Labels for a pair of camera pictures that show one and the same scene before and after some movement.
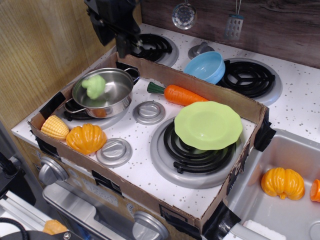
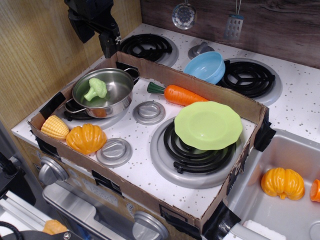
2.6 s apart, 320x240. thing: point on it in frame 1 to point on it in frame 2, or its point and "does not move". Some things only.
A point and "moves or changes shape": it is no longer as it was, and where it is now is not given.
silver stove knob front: x=114 y=152 does not move
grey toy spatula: x=233 y=28 does not move
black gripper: x=118 y=13 to x=97 y=13
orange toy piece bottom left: x=53 y=227 does not move
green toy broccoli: x=95 y=85 moves or changes shape
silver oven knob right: x=147 y=227 does not move
